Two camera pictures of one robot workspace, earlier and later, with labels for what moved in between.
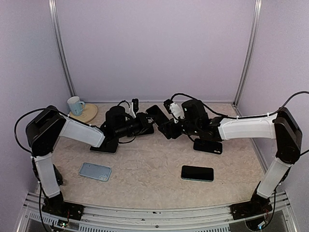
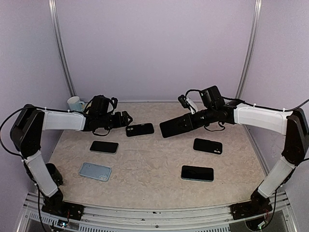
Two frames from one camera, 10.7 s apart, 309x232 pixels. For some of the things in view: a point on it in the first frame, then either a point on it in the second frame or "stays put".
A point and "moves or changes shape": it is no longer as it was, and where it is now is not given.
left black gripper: (143, 119) -> (119, 123)
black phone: (207, 146) stays put
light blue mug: (76, 106) stays put
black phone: (156, 115) moves or changes shape
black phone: (106, 146) stays put
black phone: (197, 173) stays put
